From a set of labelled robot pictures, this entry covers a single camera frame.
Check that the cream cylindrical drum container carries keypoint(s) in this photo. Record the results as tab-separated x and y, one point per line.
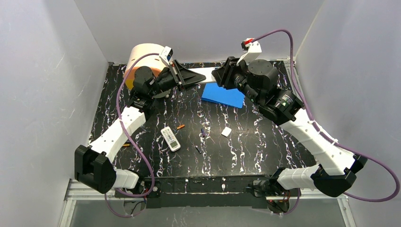
154	62

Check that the long white remote control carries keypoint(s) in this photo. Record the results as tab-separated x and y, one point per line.
207	73

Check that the black base bar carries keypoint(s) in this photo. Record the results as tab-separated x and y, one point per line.
205	191

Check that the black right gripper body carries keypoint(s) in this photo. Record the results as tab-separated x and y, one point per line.
227	74

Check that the aluminium frame rail right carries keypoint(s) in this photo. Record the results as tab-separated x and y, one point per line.
297	90

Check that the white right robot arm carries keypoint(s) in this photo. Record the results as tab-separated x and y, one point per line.
336	170

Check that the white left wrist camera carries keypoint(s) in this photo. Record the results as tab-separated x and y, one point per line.
166	55

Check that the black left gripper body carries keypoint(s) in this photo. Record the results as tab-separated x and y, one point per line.
179	77

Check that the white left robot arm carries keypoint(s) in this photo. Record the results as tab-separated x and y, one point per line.
94	163

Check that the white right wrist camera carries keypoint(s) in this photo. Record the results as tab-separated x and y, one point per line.
252	50

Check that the white battery cover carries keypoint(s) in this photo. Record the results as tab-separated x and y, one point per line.
226	131

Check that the small white buttoned remote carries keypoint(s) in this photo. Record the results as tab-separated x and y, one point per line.
170	139

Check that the blue flat foam pad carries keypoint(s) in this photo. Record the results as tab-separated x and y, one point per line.
232	97

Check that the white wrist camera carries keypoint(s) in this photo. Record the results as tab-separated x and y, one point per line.
252	50
166	55

